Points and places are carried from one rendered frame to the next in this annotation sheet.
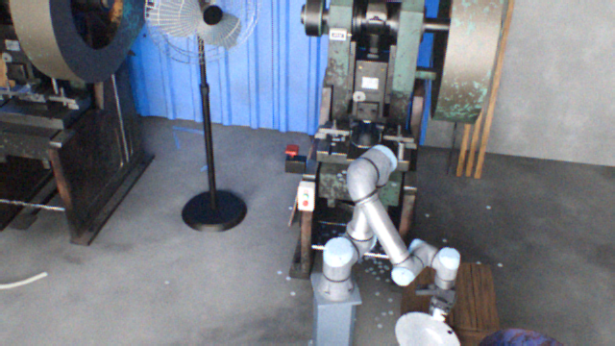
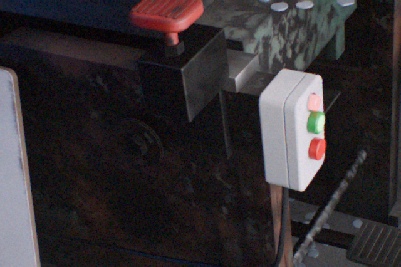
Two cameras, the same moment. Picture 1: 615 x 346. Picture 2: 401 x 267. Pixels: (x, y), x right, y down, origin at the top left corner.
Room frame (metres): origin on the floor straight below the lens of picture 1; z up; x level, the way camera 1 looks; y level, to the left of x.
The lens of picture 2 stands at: (2.10, 0.72, 1.12)
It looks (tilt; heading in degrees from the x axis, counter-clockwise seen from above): 36 degrees down; 296
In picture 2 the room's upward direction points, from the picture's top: 9 degrees counter-clockwise
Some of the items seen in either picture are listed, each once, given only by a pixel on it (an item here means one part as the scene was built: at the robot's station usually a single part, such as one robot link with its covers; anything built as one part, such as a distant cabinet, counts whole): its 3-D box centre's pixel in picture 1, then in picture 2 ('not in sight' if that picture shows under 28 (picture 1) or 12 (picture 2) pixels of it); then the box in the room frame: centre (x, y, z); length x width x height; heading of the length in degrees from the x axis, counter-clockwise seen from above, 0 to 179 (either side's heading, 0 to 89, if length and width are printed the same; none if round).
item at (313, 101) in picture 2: not in sight; (314, 102); (2.30, 0.00, 0.61); 0.02 x 0.01 x 0.02; 81
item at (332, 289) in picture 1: (336, 279); not in sight; (1.85, -0.14, 0.50); 0.15 x 0.15 x 0.10
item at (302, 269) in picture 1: (315, 160); (19, 135); (2.80, -0.05, 0.45); 0.92 x 0.12 x 0.90; 171
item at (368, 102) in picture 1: (370, 84); not in sight; (2.58, -0.29, 1.04); 0.17 x 0.15 x 0.30; 171
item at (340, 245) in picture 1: (338, 257); not in sight; (1.85, -0.14, 0.62); 0.13 x 0.12 x 0.14; 141
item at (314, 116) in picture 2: not in sight; (316, 122); (2.30, 0.00, 0.58); 0.03 x 0.01 x 0.03; 81
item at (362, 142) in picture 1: (362, 157); not in sight; (2.44, -0.27, 0.72); 0.25 x 0.14 x 0.14; 171
